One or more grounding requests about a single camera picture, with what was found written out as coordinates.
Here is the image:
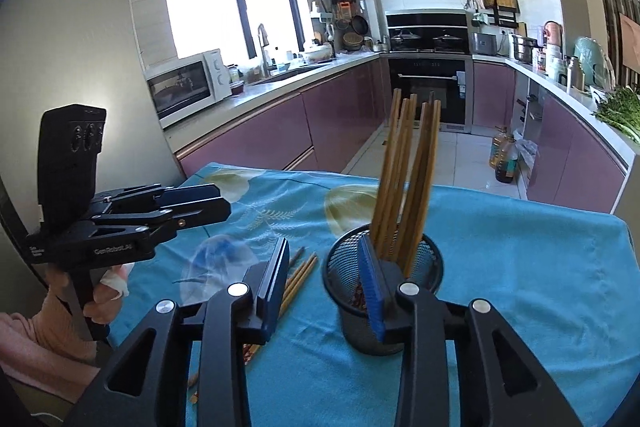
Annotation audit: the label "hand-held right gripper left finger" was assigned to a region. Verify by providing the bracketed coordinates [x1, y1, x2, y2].
[65, 237, 291, 427]

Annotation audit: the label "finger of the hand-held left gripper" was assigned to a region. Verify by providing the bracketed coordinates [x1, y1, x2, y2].
[92, 197, 232, 248]
[90, 184, 224, 214]

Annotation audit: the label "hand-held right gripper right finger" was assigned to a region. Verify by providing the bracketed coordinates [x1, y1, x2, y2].
[357, 237, 583, 427]

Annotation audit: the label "black mesh pen holder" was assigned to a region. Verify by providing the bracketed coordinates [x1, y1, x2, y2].
[321, 229, 445, 356]

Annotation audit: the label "bunch of wooden chopsticks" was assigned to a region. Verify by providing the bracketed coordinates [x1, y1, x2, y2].
[371, 88, 443, 280]

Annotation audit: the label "person's left hand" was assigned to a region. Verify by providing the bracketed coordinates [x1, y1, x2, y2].
[82, 262, 134, 329]

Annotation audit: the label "white microwave oven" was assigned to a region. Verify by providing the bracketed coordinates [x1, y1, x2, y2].
[146, 49, 234, 130]

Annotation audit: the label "pink kitchen base cabinet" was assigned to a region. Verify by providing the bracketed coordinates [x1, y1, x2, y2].
[175, 57, 389, 180]
[472, 59, 629, 214]

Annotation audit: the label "blue floral tablecloth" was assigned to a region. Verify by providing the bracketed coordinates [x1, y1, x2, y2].
[107, 162, 634, 427]

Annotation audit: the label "steel kitchen faucet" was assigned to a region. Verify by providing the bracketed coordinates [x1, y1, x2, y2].
[256, 23, 274, 78]

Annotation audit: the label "white ceramic pot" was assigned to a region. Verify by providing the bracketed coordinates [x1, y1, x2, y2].
[301, 44, 334, 62]

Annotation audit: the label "yellow cooking oil bottle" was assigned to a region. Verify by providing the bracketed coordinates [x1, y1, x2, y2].
[489, 127, 517, 170]

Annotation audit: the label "clear plastic bag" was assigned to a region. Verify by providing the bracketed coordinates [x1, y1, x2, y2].
[515, 137, 539, 173]

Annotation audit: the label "black integrated stove oven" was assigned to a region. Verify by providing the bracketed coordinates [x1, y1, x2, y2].
[385, 9, 474, 134]

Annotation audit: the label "black pot with glass lid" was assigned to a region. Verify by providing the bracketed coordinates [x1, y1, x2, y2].
[432, 31, 466, 53]
[390, 29, 422, 53]

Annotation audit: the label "silver toaster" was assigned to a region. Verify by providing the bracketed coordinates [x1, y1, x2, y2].
[472, 32, 500, 56]

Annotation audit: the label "steel stockpot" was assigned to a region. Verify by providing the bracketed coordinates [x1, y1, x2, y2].
[511, 34, 539, 60]

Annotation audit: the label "white jar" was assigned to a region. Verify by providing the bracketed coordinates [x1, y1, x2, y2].
[545, 47, 566, 78]

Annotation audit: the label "steel thermos bottle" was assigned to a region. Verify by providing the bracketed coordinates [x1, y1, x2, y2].
[567, 57, 585, 90]

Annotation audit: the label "leafy green vegetables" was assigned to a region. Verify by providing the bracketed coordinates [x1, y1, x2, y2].
[592, 87, 640, 140]

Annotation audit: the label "light green appliance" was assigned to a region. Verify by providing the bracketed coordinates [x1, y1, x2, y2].
[572, 36, 616, 90]

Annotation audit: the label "black wall rack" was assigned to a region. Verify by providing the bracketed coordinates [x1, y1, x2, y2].
[462, 0, 521, 30]

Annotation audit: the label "pink wall painting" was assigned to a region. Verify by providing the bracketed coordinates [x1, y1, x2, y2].
[618, 12, 640, 70]

